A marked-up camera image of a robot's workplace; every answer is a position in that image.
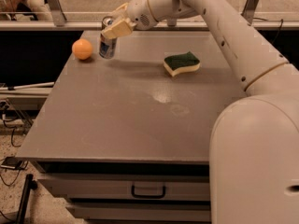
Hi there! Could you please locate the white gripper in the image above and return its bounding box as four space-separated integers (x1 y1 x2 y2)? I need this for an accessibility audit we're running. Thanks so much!
101 0 158 39

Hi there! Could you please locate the silver blue redbull can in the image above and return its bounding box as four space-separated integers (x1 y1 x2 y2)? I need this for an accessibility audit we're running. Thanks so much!
99 16 117 59

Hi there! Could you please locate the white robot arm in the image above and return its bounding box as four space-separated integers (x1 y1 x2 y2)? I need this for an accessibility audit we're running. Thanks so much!
102 0 299 224

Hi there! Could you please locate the orange fruit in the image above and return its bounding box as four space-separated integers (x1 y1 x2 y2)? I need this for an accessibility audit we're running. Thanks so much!
72 39 93 60

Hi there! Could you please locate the green yellow sponge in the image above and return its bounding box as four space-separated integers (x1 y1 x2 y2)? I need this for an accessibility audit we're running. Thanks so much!
164 51 200 77

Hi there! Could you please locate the white rod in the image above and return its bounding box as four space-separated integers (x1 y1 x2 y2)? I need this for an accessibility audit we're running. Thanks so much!
0 82 55 91

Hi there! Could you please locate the grey upper drawer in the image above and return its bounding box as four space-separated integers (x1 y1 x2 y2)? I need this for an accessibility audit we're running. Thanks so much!
39 174 210 202

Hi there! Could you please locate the grey drawer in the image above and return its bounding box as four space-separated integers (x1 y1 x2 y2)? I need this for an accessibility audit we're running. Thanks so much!
39 174 210 202
66 203 211 222

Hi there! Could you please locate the small black device on floor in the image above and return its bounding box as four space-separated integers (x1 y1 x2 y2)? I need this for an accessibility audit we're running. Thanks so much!
0 157 23 170

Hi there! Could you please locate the black stand leg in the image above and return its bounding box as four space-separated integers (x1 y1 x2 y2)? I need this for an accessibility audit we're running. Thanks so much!
15 174 37 224

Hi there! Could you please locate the grey lower drawer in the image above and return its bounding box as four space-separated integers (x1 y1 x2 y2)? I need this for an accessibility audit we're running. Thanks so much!
66 203 211 222

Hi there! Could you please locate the metal railing frame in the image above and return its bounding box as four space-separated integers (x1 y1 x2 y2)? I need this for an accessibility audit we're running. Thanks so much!
0 0 299 32

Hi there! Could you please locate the black drawer handle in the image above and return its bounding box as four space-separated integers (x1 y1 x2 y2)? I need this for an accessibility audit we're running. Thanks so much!
131 185 166 199

